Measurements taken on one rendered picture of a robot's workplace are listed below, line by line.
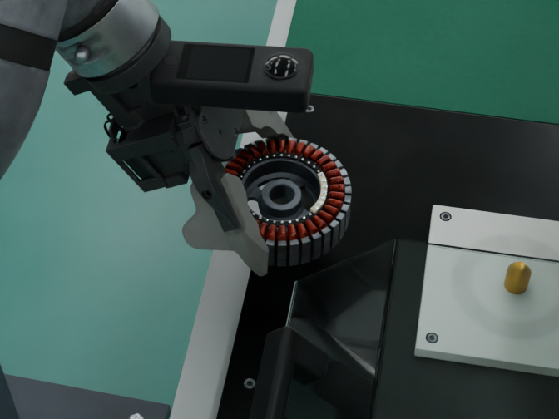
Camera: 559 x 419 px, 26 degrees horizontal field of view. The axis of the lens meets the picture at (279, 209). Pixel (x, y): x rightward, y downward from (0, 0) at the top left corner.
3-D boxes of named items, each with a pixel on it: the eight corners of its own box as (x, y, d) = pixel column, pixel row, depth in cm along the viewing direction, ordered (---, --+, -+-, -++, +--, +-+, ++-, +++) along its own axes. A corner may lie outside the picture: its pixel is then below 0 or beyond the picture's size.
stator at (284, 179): (200, 258, 97) (198, 231, 94) (227, 154, 104) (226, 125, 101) (338, 278, 96) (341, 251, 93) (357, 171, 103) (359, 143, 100)
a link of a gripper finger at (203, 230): (216, 283, 97) (175, 178, 96) (278, 270, 95) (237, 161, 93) (198, 299, 95) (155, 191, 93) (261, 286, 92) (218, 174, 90)
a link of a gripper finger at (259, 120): (241, 126, 106) (180, 109, 98) (299, 110, 103) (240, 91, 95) (245, 161, 105) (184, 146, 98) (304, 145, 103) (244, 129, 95)
